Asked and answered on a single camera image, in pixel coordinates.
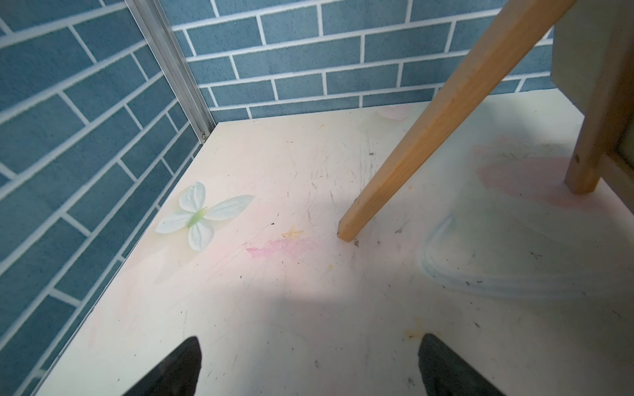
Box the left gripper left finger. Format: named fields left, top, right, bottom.
left=124, top=336, right=202, bottom=396

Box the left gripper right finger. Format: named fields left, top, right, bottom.
left=418, top=333, right=504, bottom=396

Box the wooden easel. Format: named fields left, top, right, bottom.
left=337, top=0, right=633, bottom=242

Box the wooden canvas board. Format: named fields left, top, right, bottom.
left=551, top=1, right=633, bottom=120

